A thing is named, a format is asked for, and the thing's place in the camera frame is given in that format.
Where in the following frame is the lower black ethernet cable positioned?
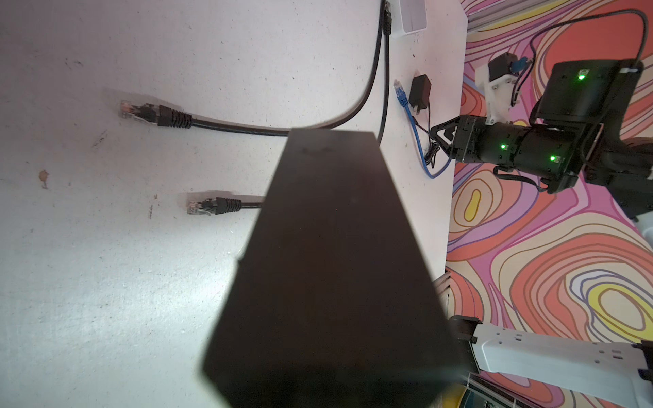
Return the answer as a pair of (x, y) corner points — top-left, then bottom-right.
(186, 0), (393, 216)

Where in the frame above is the upper black ethernet cable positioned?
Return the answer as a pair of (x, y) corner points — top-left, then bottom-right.
(119, 0), (388, 138)

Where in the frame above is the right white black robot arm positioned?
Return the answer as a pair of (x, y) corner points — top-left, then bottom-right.
(444, 1), (652, 407)

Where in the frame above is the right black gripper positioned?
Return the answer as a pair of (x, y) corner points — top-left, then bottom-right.
(430, 115), (490, 163)

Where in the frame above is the small white network switch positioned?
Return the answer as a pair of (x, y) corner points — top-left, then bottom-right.
(398, 0), (428, 35)

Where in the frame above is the black ethernet cable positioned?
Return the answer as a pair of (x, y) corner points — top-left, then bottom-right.
(119, 0), (388, 138)
(186, 0), (393, 216)

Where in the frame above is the blue ethernet cable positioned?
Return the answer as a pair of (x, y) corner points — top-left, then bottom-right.
(392, 78), (454, 180)

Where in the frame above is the black network switch box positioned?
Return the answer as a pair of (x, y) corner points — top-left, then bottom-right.
(202, 129), (464, 407)

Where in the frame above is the black power adapter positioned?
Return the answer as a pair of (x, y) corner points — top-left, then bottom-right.
(408, 74), (431, 113)

